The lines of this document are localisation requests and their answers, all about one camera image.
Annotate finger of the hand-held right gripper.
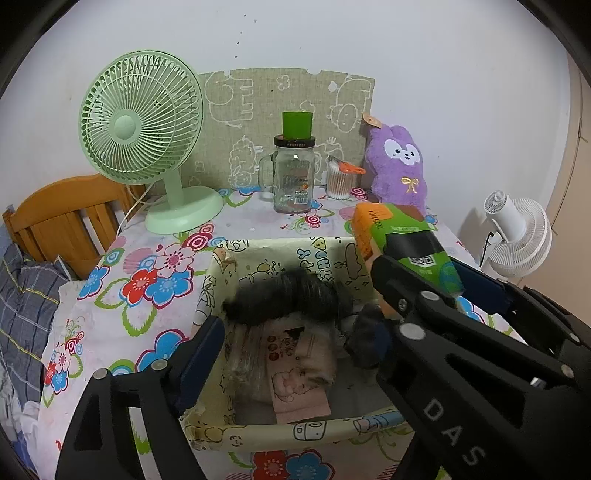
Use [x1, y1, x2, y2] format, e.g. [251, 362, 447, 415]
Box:
[372, 255, 575, 391]
[455, 263, 591, 370]

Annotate pink cartoon card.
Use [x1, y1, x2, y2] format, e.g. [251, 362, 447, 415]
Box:
[265, 323, 338, 423]

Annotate colourful printed packet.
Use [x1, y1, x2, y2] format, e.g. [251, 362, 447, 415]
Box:
[352, 203, 465, 298]

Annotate black fan cable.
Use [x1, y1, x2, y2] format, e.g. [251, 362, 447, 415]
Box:
[480, 228, 497, 268]

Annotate grey sock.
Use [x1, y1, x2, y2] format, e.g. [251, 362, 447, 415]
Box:
[344, 302, 386, 370]

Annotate green desk fan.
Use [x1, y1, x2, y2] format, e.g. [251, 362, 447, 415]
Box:
[78, 51, 225, 236]

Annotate yellow cartoon fabric box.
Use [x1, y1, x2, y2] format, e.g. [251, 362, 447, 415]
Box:
[178, 235, 416, 455]

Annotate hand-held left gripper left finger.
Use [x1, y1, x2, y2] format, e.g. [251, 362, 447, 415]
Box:
[55, 316, 225, 480]

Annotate white standing fan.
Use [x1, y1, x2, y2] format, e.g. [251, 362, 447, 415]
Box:
[478, 190, 552, 278]

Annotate translucent white plastic packet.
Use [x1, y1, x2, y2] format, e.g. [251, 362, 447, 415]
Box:
[222, 318, 278, 402]

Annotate floral tablecloth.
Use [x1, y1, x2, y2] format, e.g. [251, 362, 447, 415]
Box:
[37, 187, 527, 480]

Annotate blue plaid pillow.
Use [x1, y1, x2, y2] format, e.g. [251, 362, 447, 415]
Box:
[0, 240, 77, 407]

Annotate white fan cable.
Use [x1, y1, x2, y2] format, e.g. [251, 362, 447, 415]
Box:
[117, 185, 155, 236]

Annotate glass jar mug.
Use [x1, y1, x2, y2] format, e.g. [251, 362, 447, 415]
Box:
[257, 135, 319, 214]

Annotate cotton swab jar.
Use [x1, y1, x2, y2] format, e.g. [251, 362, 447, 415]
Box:
[327, 157, 354, 200]

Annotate white bedding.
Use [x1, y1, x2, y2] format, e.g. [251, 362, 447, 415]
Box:
[0, 397, 44, 476]

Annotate beige door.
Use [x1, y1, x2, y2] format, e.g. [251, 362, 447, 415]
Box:
[522, 51, 591, 315]

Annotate small orange scissors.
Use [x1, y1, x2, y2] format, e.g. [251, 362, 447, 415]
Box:
[330, 159, 366, 175]

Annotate green cartoon printed board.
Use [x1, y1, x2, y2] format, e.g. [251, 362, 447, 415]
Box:
[187, 68, 376, 190]

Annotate purple plush bunny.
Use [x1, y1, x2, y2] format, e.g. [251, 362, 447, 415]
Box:
[362, 113, 430, 217]

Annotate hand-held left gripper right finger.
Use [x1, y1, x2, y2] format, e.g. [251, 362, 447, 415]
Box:
[373, 320, 395, 358]

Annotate green plastic cup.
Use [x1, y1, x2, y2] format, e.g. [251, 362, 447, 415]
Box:
[283, 111, 313, 139]

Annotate black fabric bundle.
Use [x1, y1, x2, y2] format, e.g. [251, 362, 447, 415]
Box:
[222, 270, 352, 324]

